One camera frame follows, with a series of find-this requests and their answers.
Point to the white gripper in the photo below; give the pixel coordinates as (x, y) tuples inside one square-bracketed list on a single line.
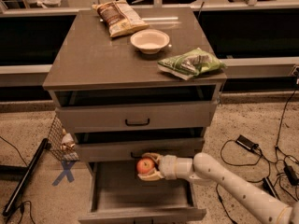
[(167, 167)]

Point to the red apple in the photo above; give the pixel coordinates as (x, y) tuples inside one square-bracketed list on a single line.
[(145, 165)]

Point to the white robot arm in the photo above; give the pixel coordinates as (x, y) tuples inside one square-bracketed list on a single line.
[(203, 168)]

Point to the middle drawer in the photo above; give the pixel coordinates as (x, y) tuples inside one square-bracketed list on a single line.
[(124, 151)]

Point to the drawer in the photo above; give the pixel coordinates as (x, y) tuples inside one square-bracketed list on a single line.
[(112, 118), (124, 151), (118, 196)]

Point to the bottom drawer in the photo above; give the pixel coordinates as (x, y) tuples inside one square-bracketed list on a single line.
[(118, 196)]

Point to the top drawer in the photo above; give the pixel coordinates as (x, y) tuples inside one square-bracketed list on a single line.
[(112, 118)]

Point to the grey drawer cabinet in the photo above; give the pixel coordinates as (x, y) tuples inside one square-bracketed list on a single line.
[(92, 69)]

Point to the black power adapter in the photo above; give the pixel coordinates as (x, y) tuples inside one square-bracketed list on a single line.
[(291, 174), (246, 143)]

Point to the blue tape cross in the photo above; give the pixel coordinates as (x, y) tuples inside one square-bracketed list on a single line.
[(65, 173)]

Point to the green snack bag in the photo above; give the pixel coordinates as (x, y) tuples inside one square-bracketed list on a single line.
[(191, 64)]

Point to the black bar right floor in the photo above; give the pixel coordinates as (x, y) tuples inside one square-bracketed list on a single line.
[(268, 186)]

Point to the black bar floor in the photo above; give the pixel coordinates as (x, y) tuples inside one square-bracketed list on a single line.
[(268, 186), (25, 173)]

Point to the black bar left floor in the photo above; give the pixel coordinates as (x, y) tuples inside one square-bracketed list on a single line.
[(25, 173)]

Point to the white bowl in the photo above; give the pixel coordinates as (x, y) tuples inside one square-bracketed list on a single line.
[(150, 41)]

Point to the brown chip bag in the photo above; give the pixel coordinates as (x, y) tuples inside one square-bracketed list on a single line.
[(120, 18)]

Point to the wire mesh basket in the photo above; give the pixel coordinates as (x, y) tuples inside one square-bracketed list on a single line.
[(62, 146)]

